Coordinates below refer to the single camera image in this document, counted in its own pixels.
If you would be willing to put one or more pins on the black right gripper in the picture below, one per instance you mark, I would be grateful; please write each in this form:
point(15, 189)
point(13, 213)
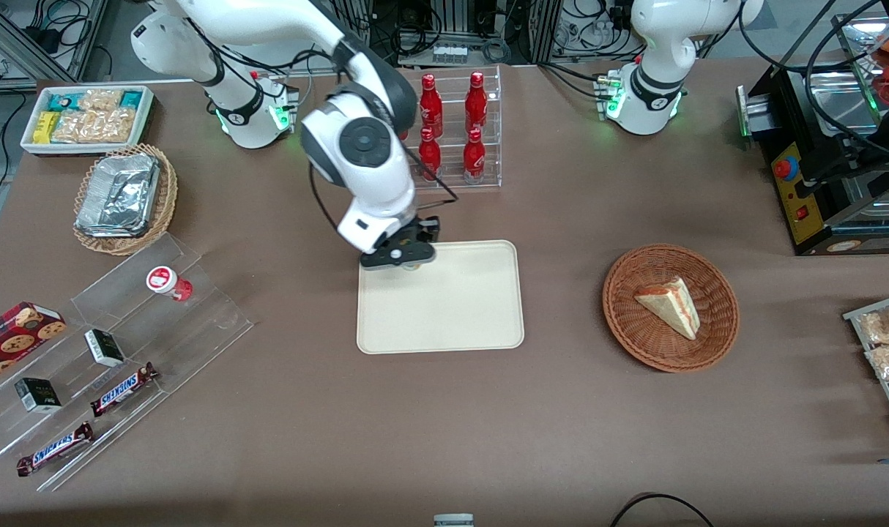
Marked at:
point(423, 229)

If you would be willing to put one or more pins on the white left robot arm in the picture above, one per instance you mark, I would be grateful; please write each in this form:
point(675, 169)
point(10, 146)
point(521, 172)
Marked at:
point(653, 44)

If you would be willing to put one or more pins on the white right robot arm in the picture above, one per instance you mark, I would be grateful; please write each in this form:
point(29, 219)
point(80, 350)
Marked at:
point(371, 161)

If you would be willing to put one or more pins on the beige plastic tray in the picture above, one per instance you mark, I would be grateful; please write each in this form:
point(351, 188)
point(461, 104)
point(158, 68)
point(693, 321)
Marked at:
point(452, 307)

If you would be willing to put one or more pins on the red gum bottle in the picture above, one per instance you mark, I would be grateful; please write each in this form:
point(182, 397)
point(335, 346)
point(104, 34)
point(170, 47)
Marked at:
point(168, 282)

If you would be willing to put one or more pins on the silver foil tray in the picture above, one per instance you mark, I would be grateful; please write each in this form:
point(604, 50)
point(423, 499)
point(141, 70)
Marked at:
point(118, 194)

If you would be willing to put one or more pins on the red cola bottle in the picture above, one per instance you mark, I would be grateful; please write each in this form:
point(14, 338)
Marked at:
point(474, 157)
point(431, 106)
point(476, 102)
point(430, 157)

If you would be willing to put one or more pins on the clear acrylic bottle rack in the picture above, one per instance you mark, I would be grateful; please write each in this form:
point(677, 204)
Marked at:
point(488, 179)

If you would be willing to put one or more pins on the white power strip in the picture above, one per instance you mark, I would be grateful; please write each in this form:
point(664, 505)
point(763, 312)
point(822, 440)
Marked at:
point(450, 53)

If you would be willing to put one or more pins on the clear acrylic stepped shelf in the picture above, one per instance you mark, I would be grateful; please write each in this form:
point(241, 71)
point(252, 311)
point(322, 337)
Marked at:
point(195, 329)

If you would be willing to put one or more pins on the round brown wicker basket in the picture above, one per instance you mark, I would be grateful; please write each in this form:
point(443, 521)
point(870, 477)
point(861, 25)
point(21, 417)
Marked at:
point(642, 337)

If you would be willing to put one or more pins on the light wicker basket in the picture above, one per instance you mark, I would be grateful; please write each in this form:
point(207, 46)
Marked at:
point(168, 190)

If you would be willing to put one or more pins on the wrapped sandwich wedge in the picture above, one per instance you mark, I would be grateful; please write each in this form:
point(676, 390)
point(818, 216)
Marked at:
point(671, 306)

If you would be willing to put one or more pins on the small grey device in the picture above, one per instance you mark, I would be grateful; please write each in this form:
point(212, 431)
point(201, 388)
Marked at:
point(453, 520)

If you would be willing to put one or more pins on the white plastic snack bin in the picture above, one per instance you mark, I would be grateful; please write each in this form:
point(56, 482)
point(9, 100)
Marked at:
point(146, 124)

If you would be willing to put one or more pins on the teal snack packet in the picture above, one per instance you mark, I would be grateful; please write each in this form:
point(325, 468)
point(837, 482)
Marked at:
point(131, 99)
point(64, 101)

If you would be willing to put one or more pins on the small black box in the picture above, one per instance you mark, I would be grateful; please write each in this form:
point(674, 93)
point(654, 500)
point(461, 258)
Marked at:
point(38, 395)
point(105, 348)

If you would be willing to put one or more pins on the Snickers chocolate bar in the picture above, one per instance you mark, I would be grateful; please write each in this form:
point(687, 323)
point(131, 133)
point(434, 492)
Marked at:
point(122, 389)
point(55, 449)

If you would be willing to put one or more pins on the clear cracker bag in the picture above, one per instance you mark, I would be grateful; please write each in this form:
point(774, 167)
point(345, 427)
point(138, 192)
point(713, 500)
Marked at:
point(97, 121)

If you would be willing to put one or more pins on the yellow snack packet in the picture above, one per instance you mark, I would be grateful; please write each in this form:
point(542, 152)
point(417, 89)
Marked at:
point(45, 128)

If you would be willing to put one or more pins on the black sealing machine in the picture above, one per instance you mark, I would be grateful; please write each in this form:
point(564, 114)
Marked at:
point(811, 146)

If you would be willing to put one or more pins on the red cookie box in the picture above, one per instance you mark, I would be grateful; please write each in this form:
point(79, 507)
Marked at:
point(12, 340)

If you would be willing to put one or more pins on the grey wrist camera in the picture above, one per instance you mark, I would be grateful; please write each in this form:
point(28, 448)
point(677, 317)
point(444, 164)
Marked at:
point(397, 256)

